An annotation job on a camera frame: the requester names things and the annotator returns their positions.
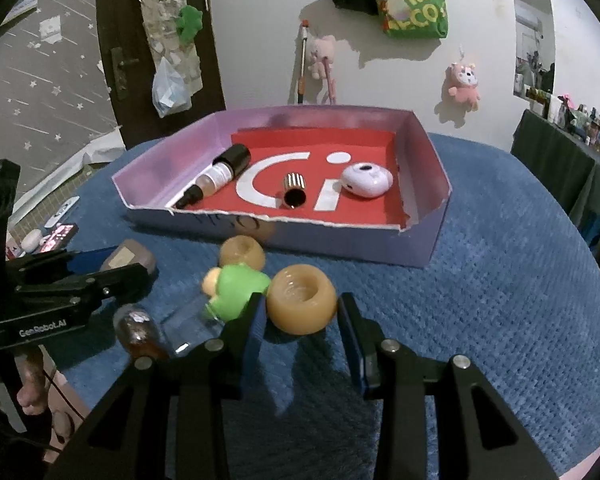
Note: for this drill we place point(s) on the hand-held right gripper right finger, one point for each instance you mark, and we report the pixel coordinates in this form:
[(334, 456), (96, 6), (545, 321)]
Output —
[(352, 340)]

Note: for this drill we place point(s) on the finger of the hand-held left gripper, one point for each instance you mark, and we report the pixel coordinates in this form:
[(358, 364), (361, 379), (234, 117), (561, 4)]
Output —
[(87, 257), (120, 282)]

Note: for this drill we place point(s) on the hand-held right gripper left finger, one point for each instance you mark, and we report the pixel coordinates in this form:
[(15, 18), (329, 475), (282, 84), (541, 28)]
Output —
[(255, 340)]

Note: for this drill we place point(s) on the taupe compact case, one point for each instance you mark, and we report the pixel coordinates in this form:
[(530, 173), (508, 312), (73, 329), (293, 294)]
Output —
[(127, 257)]

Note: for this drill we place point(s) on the green rubber toy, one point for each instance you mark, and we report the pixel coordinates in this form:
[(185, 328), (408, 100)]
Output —
[(240, 292)]

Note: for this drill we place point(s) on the brown round glass bottle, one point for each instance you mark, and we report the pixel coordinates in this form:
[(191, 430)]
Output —
[(137, 335)]

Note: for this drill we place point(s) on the purple cardboard box red liner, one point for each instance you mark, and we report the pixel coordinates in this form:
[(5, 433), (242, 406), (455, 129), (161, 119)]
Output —
[(370, 215)]

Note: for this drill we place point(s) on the gold studded cap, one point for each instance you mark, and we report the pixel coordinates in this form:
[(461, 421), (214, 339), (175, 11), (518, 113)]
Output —
[(294, 185)]

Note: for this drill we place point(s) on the pink rounded gadget case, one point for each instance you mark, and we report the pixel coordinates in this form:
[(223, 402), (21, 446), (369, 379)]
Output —
[(367, 180)]

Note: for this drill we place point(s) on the black-capped labelled dropper bottle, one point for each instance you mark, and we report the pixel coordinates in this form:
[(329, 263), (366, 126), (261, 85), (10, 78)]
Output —
[(232, 157)]

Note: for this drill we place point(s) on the person's left hand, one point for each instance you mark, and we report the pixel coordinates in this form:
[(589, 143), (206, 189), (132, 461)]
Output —
[(30, 385)]

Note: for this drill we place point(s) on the pink packet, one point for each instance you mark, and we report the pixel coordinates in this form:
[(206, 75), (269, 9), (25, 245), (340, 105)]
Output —
[(60, 236)]

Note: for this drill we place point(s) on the small white object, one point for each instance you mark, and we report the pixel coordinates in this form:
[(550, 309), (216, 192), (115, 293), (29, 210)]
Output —
[(30, 241)]

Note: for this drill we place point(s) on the clear plastic bag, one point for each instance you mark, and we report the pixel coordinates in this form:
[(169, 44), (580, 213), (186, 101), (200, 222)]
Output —
[(170, 90)]

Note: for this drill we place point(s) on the white paper scrap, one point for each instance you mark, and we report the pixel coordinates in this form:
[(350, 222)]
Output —
[(50, 27)]

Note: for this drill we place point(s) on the dark brown door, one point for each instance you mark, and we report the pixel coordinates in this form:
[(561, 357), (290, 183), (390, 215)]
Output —
[(125, 15)]

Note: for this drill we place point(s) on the clear hanging organizer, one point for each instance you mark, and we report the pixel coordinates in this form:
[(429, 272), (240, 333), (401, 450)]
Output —
[(162, 15)]

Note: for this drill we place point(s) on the green plush toy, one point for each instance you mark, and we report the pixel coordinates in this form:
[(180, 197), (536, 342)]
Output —
[(189, 22)]

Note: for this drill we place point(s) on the pink bed sheet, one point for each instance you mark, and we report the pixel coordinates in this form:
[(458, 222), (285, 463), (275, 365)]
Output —
[(587, 465)]

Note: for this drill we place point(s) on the pink plush bear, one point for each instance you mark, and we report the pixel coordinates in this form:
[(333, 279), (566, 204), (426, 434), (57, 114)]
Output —
[(464, 85)]

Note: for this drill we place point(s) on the pink plush piglet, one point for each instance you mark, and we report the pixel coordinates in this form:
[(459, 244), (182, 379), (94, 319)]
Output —
[(322, 52)]

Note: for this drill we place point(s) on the row of figurines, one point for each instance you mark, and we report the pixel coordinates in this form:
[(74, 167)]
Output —
[(590, 125)]

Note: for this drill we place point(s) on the green shopping bag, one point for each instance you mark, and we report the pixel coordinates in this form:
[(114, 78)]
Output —
[(420, 15)]

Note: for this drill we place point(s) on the wall mirror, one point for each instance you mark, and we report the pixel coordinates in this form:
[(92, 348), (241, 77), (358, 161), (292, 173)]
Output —
[(530, 35)]

